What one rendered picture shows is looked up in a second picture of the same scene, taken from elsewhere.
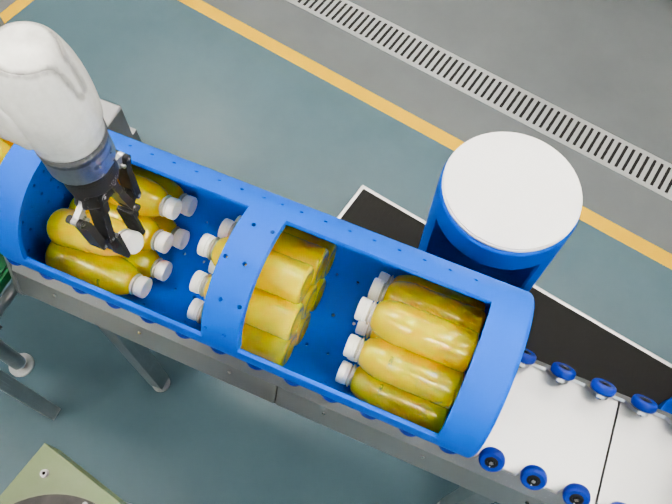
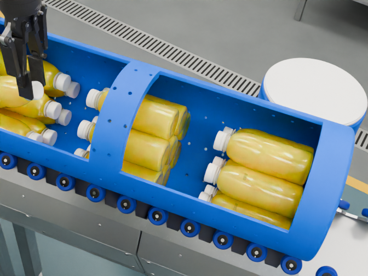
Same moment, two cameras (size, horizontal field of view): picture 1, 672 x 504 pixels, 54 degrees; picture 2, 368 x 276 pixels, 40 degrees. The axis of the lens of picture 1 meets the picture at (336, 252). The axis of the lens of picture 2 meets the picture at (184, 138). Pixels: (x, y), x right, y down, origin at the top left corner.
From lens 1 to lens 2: 0.42 m
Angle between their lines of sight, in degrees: 18
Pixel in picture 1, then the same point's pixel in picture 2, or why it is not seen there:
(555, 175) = (345, 83)
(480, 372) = (322, 164)
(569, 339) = not seen: hidden behind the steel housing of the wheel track
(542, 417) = (360, 252)
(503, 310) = (332, 126)
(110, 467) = not seen: outside the picture
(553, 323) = not seen: hidden behind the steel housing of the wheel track
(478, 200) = (292, 96)
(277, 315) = (151, 145)
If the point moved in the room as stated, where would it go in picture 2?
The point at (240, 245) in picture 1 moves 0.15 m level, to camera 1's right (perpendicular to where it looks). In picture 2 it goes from (126, 81) to (202, 86)
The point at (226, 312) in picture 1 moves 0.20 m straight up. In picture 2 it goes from (113, 132) to (114, 45)
